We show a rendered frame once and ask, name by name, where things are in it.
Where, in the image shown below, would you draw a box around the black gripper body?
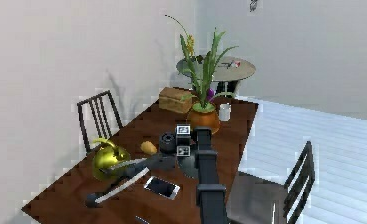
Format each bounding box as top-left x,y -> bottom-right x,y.
142,131 -> 178,172

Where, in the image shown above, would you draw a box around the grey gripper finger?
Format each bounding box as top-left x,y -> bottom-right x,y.
98,157 -> 149,176
85,167 -> 151,209

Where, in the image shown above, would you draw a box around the yellow-brown potato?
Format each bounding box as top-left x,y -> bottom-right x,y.
139,140 -> 158,156

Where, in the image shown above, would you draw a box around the white-edged black cellphone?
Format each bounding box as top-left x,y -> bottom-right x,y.
143,175 -> 181,201

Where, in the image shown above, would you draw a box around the dark grey round plate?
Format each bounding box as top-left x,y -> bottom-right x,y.
176,155 -> 201,180

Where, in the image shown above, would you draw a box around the brown bread loaf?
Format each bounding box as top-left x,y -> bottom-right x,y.
158,86 -> 194,115

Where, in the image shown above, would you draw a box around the house plant in orange pot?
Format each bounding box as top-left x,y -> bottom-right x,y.
164,14 -> 239,135

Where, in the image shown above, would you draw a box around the brown wooden dining table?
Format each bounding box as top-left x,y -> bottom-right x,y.
21,87 -> 260,224

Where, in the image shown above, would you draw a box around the black slatted chair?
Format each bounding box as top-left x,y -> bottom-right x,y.
76,89 -> 124,155
225,140 -> 316,224

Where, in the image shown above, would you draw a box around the white cup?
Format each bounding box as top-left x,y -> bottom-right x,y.
218,102 -> 232,122

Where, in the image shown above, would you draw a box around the round beige side table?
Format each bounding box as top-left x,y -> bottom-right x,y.
175,55 -> 257,98

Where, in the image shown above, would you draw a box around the red and white small object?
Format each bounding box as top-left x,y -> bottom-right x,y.
220,59 -> 241,70

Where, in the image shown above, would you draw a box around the small framed wall picture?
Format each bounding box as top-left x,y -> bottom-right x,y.
248,0 -> 261,13

